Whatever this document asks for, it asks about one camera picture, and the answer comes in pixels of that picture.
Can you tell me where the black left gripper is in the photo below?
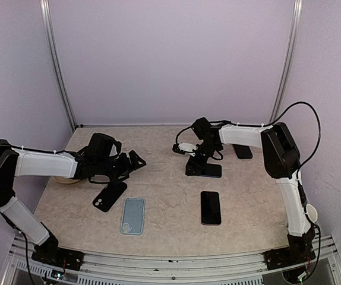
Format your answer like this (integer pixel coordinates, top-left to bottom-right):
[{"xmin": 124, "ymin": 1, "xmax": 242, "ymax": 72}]
[{"xmin": 96, "ymin": 150, "xmax": 146, "ymax": 185}]

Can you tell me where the white cup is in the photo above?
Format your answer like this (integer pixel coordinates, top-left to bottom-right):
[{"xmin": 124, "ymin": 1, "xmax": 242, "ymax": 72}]
[{"xmin": 305, "ymin": 204, "xmax": 318, "ymax": 223}]

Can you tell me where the left aluminium frame post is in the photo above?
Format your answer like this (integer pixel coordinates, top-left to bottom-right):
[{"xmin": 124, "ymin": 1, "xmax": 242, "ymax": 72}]
[{"xmin": 40, "ymin": 0, "xmax": 77, "ymax": 132}]

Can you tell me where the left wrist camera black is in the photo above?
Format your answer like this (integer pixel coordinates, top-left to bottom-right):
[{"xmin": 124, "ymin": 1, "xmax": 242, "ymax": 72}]
[{"xmin": 109, "ymin": 141, "xmax": 122, "ymax": 157}]

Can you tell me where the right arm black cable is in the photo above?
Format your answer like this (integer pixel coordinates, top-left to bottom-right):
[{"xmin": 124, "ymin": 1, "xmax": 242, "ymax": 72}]
[{"xmin": 175, "ymin": 102, "xmax": 323, "ymax": 268}]

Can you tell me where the aluminium front rail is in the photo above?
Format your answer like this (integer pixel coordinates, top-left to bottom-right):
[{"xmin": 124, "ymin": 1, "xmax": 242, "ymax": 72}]
[{"xmin": 1, "ymin": 233, "xmax": 341, "ymax": 285}]

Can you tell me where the beige saucer plate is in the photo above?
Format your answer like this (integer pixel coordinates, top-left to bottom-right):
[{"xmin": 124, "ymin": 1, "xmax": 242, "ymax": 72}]
[{"xmin": 53, "ymin": 176, "xmax": 81, "ymax": 185}]

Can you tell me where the dark blue phone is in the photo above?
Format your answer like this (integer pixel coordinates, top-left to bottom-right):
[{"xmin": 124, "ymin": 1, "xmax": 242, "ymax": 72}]
[{"xmin": 199, "ymin": 163, "xmax": 222, "ymax": 178}]

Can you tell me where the aluminium frame post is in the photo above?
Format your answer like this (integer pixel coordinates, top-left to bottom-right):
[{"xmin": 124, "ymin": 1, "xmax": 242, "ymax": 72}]
[
  {"xmin": 270, "ymin": 0, "xmax": 303, "ymax": 122},
  {"xmin": 40, "ymin": 0, "xmax": 77, "ymax": 132}
]

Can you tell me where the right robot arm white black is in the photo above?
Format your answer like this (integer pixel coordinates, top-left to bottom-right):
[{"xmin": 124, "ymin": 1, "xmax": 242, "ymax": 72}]
[{"xmin": 173, "ymin": 117, "xmax": 317, "ymax": 264}]

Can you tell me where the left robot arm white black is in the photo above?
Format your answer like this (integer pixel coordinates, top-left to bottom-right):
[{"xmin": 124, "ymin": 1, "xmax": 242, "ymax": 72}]
[{"xmin": 0, "ymin": 133, "xmax": 146, "ymax": 264}]

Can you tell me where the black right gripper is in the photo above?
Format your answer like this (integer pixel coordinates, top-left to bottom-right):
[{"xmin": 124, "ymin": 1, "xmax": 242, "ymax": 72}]
[{"xmin": 185, "ymin": 141, "xmax": 219, "ymax": 175}]

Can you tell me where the light blue phone case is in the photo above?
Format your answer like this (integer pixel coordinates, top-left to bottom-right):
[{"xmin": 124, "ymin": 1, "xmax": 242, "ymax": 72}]
[{"xmin": 121, "ymin": 198, "xmax": 146, "ymax": 236}]

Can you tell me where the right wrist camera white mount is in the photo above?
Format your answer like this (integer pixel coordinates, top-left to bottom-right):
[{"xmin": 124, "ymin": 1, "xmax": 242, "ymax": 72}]
[{"xmin": 172, "ymin": 142, "xmax": 199, "ymax": 157}]

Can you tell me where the black phone centre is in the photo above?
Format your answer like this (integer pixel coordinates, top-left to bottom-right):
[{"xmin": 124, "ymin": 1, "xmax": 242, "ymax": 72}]
[{"xmin": 201, "ymin": 191, "xmax": 222, "ymax": 226}]

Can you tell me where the right aluminium frame post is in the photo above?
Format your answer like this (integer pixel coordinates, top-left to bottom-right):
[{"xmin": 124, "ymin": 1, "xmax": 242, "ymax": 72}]
[{"xmin": 270, "ymin": 0, "xmax": 303, "ymax": 122}]

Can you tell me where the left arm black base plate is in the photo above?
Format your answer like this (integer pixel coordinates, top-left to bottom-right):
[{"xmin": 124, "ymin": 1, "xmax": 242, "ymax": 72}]
[{"xmin": 31, "ymin": 248, "xmax": 84, "ymax": 271}]

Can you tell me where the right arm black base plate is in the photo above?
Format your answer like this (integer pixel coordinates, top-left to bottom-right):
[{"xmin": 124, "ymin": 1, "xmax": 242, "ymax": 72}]
[{"xmin": 264, "ymin": 247, "xmax": 316, "ymax": 270}]

